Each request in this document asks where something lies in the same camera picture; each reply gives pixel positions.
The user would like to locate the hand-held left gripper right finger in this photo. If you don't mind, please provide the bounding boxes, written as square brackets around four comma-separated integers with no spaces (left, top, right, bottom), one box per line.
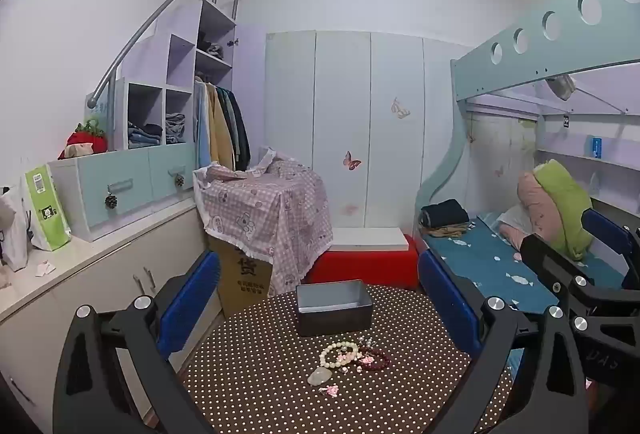
[419,250,591,434]

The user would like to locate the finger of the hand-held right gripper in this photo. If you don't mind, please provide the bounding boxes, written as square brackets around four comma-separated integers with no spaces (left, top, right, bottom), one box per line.
[520,234,608,315]
[581,208,640,287]

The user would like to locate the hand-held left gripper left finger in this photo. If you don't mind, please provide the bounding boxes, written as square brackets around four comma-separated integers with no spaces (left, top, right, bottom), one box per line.
[52,250,222,434]

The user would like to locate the dark red bead bracelet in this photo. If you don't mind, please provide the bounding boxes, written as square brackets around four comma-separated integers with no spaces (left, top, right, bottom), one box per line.
[356,348,392,372]

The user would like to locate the metal tin box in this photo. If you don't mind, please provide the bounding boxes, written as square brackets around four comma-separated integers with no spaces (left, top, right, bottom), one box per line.
[295,279,375,338]

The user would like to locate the cream bead bracelet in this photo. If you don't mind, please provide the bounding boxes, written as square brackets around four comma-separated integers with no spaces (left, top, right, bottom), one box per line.
[319,340,360,369]

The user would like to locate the white pillow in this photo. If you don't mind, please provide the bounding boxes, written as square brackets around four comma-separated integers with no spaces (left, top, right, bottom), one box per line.
[495,204,531,235]

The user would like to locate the pink blanket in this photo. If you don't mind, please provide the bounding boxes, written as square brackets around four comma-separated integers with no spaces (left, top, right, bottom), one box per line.
[500,171,563,250]

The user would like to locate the blue printed mattress sheet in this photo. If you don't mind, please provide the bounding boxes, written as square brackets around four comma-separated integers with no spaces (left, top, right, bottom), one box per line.
[422,211,566,315]

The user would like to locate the pink and green pillows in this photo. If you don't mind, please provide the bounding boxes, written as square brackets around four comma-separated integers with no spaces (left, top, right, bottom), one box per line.
[532,159,596,261]

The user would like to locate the cardboard box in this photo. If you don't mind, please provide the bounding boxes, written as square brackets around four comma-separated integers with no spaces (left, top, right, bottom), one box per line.
[207,234,275,319]

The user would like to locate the dark folded clothes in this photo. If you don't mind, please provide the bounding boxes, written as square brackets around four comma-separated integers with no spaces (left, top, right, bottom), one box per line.
[419,199,471,229]

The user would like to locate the red stool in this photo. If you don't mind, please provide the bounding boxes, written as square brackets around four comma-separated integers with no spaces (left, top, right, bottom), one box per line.
[305,234,420,292]

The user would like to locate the brown polka dot round table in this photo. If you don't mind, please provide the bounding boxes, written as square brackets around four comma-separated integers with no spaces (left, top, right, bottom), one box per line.
[177,284,516,434]

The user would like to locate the white board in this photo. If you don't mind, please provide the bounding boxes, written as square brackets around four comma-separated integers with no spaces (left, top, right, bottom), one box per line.
[327,227,408,252]

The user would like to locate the beige low cabinet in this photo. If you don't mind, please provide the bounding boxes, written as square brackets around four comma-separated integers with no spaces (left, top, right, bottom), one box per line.
[0,199,223,434]

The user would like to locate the pink checked cloth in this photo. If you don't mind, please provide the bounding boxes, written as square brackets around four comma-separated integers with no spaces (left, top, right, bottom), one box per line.
[192,147,334,297]

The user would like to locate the green paper bag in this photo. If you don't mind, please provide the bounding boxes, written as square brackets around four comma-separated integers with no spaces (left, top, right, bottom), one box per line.
[24,163,73,251]

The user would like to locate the stack of folded jeans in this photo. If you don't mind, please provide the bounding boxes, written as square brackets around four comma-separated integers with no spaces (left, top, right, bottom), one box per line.
[127,121,163,150]

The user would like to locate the folded grey blue clothes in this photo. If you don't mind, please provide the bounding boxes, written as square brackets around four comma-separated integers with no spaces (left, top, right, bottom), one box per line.
[165,113,187,145]

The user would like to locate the row of hanging clothes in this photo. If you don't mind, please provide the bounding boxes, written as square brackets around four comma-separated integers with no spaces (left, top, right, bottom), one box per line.
[192,74,252,172]

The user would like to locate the white plastic bag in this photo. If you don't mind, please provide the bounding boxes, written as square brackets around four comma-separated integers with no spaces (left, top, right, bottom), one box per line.
[0,187,33,272]

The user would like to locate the strawberry plush toy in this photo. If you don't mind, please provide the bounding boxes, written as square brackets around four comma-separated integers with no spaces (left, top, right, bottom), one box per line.
[58,118,108,160]

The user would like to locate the white wardrobe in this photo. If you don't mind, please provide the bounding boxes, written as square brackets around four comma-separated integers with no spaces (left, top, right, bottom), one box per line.
[263,30,468,235]

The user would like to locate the stair storage cabinet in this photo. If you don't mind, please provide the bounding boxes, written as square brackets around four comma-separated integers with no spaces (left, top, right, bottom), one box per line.
[47,0,238,242]

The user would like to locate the metal handrail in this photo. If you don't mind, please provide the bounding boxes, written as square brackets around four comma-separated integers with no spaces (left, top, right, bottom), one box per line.
[86,0,244,109]

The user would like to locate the teal bunk bed frame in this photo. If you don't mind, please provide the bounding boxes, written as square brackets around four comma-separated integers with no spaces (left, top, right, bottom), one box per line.
[415,0,640,315]

